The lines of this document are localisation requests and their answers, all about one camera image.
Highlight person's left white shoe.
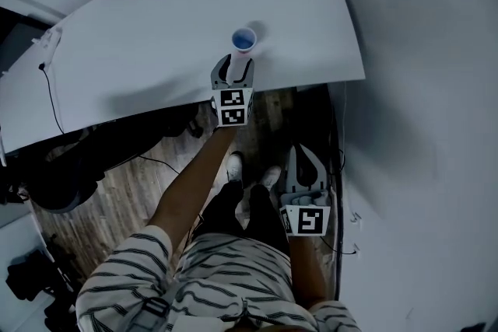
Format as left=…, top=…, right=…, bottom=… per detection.
left=226, top=152, right=244, bottom=182

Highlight person's white shoe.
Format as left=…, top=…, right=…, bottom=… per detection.
left=226, top=152, right=244, bottom=182
left=258, top=165, right=282, bottom=192

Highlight black wall cable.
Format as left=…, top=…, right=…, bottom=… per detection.
left=330, top=240, right=357, bottom=256

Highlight red plastic cup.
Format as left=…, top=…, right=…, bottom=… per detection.
left=231, top=26, right=259, bottom=54

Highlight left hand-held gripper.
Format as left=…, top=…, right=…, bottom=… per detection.
left=209, top=54, right=257, bottom=128

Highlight black skirting board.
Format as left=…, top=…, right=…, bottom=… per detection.
left=325, top=82, right=347, bottom=302

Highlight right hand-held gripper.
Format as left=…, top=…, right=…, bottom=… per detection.
left=279, top=143, right=332, bottom=237

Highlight person's right forearm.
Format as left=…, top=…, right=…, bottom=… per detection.
left=288, top=233, right=328, bottom=310

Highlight person's black trousers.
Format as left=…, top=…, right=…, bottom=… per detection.
left=193, top=179, right=292, bottom=248

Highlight black desk cable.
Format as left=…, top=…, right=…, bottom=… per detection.
left=37, top=63, right=66, bottom=136

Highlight black office chair with headrest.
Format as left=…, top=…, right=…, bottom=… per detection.
left=7, top=103, right=204, bottom=214

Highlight person's right white shoe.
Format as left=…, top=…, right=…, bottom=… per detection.
left=258, top=165, right=282, bottom=192

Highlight person's left forearm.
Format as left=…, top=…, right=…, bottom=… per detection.
left=146, top=125, right=239, bottom=246

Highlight grey shoulder strap with buckle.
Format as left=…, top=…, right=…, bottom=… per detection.
left=132, top=283, right=176, bottom=332

